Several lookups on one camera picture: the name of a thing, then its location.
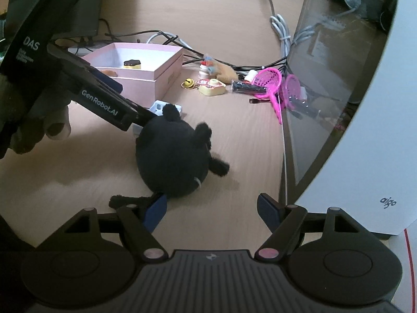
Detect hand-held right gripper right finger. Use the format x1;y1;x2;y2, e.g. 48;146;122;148
256;193;359;263

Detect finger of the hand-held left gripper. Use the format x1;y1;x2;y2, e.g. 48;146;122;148
94;69;124;94
131;106;161;128

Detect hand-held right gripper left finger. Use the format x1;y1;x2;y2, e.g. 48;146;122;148
63;194;170;263

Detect small white blue toy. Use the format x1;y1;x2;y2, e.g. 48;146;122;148
149;100;183;118

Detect pink cardboard box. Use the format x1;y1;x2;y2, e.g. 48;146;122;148
81;42;184;105

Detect black plush toy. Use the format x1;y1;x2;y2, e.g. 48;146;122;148
109;103;230;210

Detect yellow toy camera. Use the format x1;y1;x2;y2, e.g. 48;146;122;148
198;78;226;97

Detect brown plush toy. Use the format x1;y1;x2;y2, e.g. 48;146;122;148
213;63;239;83

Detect black tube packet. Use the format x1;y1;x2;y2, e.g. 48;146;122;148
231;80;266;94

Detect person's left hand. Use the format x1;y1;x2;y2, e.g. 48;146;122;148
0;73;71;161

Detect small colourful figurine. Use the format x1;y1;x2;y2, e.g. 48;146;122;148
198;53;218;79

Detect white computer case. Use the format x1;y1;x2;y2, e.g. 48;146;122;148
280;0;415;236

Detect pink toy racket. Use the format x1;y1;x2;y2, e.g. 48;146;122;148
253;68;283;124

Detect black cables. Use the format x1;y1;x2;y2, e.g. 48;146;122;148
98;18;287;74

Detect grey cable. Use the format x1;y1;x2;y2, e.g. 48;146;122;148
252;0;292;62

